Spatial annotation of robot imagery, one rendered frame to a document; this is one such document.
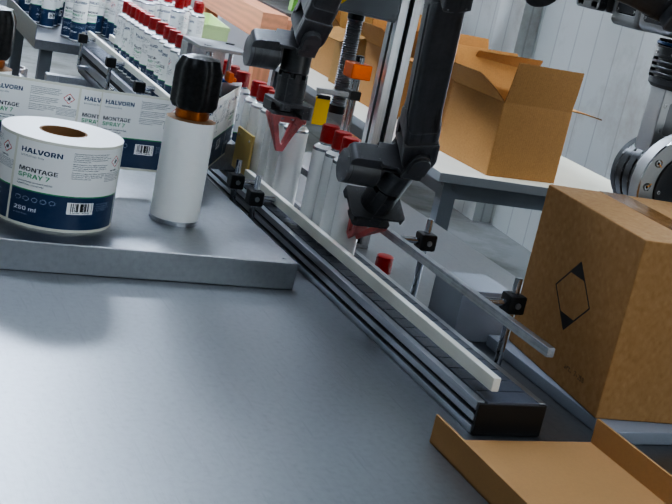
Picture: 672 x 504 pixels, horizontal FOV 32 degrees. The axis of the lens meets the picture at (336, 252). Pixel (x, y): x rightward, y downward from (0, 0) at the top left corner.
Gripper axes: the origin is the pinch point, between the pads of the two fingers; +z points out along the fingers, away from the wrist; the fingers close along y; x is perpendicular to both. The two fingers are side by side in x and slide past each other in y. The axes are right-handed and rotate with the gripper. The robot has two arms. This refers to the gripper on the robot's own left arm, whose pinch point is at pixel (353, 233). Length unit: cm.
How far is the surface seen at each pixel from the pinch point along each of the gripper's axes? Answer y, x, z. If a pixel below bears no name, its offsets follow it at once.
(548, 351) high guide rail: -3, 45, -38
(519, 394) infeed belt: -2, 47, -30
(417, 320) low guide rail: 4.4, 29.9, -19.5
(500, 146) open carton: -115, -107, 88
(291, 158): 0.5, -29.1, 16.1
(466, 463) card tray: 13, 61, -36
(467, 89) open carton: -112, -134, 92
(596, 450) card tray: -11, 56, -31
